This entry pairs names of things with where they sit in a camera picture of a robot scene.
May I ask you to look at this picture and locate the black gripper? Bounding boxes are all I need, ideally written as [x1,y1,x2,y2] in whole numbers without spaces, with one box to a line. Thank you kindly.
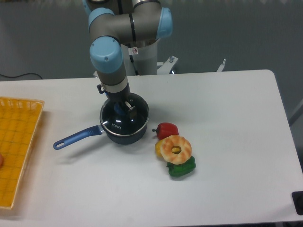
[97,84,137,120]

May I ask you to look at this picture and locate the glass lid blue knob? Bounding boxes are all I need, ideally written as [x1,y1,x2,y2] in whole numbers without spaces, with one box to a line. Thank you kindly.
[100,93,149,136]

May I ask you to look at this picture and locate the dark blue saucepan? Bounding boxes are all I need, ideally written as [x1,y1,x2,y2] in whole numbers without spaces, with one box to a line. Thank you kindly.
[53,92,150,145]

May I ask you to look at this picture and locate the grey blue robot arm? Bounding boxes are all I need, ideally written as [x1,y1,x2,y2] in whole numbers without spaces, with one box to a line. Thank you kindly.
[82,0,173,115]

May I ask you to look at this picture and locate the red toy bell pepper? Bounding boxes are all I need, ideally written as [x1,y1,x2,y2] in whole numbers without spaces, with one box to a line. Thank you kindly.
[152,122,179,140]

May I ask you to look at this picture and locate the yellow toy bell pepper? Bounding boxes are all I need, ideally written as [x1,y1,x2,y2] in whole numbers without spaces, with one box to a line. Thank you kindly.
[155,140,163,157]

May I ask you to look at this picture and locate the green toy bell pepper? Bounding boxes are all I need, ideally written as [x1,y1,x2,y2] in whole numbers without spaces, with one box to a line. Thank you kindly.
[166,156,196,177]

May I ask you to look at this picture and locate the orange plastic basket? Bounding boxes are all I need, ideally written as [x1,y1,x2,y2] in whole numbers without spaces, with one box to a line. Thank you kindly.
[0,96,45,210]

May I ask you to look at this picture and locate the black table corner fixture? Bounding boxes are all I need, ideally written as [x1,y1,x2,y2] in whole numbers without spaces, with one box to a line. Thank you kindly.
[292,191,303,215]

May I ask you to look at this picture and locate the toy glazed bagel ring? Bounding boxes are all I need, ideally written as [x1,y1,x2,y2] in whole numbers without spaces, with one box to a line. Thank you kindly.
[160,135,193,165]

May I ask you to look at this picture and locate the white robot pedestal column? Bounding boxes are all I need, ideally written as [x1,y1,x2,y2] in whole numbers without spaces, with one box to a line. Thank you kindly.
[121,40,159,76]

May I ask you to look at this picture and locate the white metal base frame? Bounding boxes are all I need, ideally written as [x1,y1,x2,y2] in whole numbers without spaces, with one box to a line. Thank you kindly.
[93,56,226,78]

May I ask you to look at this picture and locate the black cable on floor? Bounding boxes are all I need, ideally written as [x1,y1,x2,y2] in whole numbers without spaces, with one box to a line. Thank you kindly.
[0,73,44,79]

